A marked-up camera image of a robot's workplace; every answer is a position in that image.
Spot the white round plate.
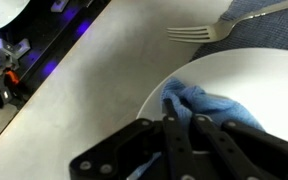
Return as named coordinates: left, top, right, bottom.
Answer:
left=135, top=47, right=288, bottom=180

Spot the silver metal bracket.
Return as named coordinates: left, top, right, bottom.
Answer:
left=0, top=37, right=32, bottom=63

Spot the aluminium extrusion rail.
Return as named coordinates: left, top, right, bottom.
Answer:
left=16, top=0, right=113, bottom=90

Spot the blue towel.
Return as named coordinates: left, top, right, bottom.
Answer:
left=127, top=76, right=267, bottom=180

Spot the silver metal fork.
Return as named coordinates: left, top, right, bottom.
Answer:
left=165, top=0, right=288, bottom=45

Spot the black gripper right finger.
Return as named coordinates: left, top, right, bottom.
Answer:
left=190, top=113, right=288, bottom=180

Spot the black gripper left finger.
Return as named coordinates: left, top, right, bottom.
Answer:
left=68, top=98, right=199, bottom=180

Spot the dark blue placemat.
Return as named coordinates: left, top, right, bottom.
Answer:
left=189, top=0, right=288, bottom=63

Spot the black clamp with orange grip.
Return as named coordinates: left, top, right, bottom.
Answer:
left=0, top=67, right=22, bottom=110

